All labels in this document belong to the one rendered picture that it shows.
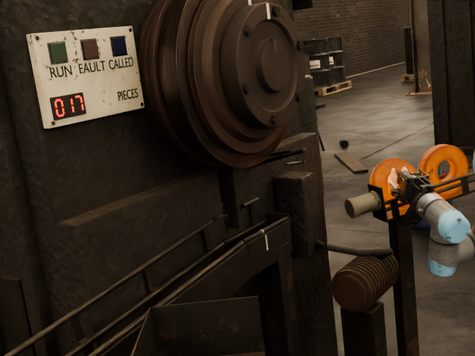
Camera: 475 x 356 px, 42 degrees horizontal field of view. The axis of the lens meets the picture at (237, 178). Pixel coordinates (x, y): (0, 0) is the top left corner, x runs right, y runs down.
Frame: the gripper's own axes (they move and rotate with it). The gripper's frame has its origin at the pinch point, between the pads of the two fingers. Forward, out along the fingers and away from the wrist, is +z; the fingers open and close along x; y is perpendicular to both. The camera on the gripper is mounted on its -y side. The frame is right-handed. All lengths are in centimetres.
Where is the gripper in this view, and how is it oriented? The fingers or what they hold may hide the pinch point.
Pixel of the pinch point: (392, 179)
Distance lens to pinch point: 194.2
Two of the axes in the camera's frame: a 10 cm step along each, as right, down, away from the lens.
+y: -0.3, -9.0, -4.4
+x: -9.7, 1.3, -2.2
